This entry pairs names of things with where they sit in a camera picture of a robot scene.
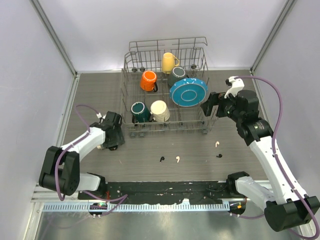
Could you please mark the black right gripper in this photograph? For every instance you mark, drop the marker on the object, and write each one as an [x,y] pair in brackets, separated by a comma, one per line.
[216,98]

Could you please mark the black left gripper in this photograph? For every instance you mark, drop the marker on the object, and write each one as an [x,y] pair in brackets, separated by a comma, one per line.
[119,139]

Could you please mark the black earbud charging case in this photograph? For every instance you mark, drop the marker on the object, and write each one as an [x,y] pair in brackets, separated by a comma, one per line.
[113,148]

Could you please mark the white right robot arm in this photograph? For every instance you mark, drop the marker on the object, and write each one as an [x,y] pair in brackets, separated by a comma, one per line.
[287,205]

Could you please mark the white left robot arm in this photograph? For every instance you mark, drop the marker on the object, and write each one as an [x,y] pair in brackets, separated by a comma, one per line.
[61,166]

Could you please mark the blue dotted plate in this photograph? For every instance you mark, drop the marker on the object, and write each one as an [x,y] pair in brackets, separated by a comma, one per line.
[188,92]

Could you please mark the dark green mug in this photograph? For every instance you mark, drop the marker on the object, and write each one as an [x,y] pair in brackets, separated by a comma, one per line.
[140,113]

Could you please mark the grey mug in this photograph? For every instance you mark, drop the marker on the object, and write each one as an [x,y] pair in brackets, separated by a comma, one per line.
[177,74]

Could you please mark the cream white mug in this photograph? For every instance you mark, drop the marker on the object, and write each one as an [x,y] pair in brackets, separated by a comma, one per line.
[160,111]

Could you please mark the yellow mug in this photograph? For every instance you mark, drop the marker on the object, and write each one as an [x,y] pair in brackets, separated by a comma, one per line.
[169,62]

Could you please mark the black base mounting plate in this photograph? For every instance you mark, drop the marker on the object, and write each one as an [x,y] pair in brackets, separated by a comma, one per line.
[169,192]

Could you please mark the orange mug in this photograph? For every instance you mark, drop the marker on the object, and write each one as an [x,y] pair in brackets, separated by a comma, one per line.
[148,81]

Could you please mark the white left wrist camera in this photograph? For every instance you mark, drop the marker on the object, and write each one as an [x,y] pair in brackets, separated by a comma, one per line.
[100,116]

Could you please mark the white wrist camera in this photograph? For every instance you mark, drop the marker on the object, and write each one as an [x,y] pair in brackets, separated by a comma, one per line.
[236,84]
[100,116]

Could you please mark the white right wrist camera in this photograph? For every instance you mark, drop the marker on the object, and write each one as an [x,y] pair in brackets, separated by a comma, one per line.
[236,84]

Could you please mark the grey wire dish rack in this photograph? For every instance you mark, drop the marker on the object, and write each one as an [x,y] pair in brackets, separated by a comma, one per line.
[147,55]

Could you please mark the white slotted cable duct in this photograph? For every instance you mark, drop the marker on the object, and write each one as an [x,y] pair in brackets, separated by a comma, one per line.
[91,207]

